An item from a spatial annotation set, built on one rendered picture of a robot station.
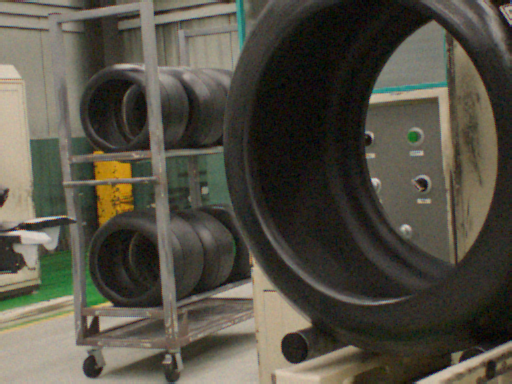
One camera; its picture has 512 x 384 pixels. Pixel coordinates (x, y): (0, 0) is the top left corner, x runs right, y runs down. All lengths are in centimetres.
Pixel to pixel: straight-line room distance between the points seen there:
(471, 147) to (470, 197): 8
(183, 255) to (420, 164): 311
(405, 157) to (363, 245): 54
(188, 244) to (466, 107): 363
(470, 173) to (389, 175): 54
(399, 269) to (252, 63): 42
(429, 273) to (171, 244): 355
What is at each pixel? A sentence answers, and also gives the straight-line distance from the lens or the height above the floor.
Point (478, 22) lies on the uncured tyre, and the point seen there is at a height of 131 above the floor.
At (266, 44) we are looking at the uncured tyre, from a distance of 138.
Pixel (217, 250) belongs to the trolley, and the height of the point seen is 61.
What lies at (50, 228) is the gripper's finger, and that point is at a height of 106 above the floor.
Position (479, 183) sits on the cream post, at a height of 110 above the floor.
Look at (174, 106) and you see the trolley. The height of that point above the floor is 139.
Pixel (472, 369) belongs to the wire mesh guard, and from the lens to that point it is 83.
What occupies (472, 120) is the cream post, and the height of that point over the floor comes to 120.
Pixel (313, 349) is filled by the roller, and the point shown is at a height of 90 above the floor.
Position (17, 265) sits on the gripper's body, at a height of 100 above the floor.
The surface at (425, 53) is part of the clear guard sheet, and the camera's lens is 207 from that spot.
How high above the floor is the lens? 119
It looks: 3 degrees down
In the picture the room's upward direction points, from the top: 4 degrees counter-clockwise
